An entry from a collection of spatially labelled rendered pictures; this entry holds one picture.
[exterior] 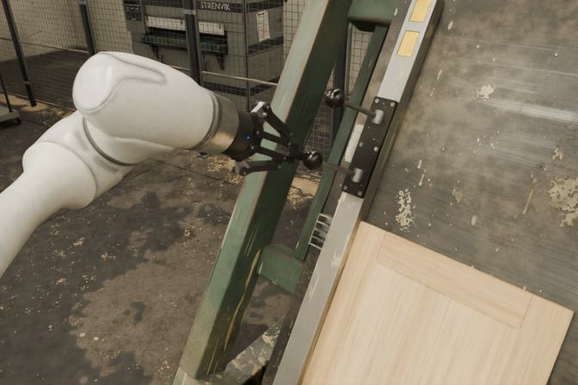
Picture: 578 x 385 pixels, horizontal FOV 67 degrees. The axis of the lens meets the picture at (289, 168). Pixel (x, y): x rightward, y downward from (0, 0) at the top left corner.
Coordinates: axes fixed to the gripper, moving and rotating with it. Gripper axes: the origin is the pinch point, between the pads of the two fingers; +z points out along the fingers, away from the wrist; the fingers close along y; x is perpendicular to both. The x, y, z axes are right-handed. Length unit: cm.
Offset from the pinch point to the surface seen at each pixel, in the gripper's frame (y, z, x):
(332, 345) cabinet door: 33.1, 13.5, 14.7
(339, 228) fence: 11.0, 11.4, 8.4
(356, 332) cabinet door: 28.3, 13.8, 18.2
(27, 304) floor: 131, 63, -184
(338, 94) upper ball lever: -12.7, 0.0, 4.9
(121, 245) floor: 98, 117, -194
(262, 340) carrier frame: 54, 39, -16
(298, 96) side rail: -12.3, 11.7, -12.8
